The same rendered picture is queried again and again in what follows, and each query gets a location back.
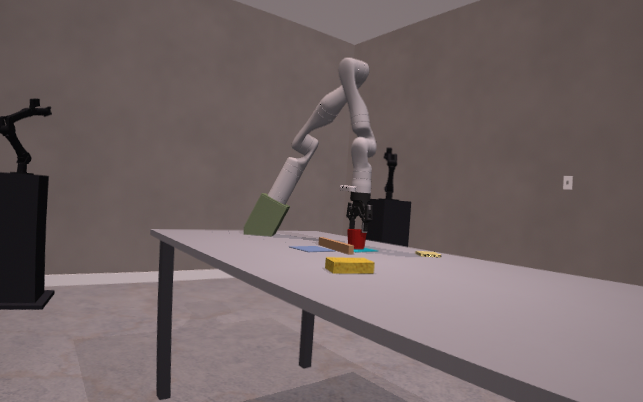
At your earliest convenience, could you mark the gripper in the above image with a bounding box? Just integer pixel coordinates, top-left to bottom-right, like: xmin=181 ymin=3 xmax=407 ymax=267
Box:
xmin=345 ymin=192 xmax=375 ymax=233

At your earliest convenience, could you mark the black stand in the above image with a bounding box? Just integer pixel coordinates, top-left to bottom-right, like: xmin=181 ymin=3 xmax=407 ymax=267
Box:
xmin=0 ymin=171 xmax=56 ymax=311
xmin=363 ymin=197 xmax=413 ymax=248

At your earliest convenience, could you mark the thick yellow sponge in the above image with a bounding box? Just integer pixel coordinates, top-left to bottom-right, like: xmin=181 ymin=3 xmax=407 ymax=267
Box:
xmin=324 ymin=256 xmax=376 ymax=276

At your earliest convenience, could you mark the grey table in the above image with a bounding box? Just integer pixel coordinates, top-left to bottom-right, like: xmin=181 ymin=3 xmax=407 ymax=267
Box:
xmin=150 ymin=227 xmax=643 ymax=402

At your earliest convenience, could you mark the brown wooden rail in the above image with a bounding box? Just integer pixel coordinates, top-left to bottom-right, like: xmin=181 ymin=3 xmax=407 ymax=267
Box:
xmin=318 ymin=236 xmax=355 ymax=256

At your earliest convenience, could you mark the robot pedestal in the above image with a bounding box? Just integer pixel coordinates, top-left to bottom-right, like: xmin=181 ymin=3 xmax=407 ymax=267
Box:
xmin=243 ymin=192 xmax=290 ymax=238

